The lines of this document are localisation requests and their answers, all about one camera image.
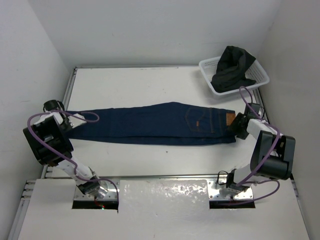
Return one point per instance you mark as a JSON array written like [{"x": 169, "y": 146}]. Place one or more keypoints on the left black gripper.
[{"x": 70, "y": 126}]

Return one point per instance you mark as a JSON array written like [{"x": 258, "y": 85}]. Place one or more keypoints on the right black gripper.
[{"x": 233, "y": 126}]

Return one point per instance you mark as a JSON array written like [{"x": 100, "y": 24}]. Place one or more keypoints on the dark blue denim trousers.
[{"x": 169, "y": 124}]

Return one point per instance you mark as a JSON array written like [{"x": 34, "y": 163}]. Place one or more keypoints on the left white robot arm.
[{"x": 50, "y": 145}]

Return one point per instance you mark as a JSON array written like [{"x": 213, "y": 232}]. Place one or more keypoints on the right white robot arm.
[{"x": 272, "y": 157}]

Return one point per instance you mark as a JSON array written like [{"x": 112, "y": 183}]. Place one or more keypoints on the black trousers in basket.
[{"x": 231, "y": 70}]

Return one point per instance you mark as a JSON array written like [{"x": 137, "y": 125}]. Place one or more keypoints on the white plastic basket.
[{"x": 208, "y": 68}]

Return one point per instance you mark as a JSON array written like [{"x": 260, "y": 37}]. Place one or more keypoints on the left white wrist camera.
[{"x": 76, "y": 120}]

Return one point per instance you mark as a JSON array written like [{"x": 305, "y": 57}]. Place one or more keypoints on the aluminium table frame rail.
[{"x": 47, "y": 170}]

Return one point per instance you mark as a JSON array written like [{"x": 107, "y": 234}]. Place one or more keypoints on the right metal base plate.
[{"x": 217, "y": 193}]

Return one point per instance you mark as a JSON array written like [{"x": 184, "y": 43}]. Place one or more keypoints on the metal base plate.
[
  {"x": 217, "y": 193},
  {"x": 103, "y": 192}
]

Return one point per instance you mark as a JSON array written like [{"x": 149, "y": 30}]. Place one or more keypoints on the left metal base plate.
[{"x": 103, "y": 192}]

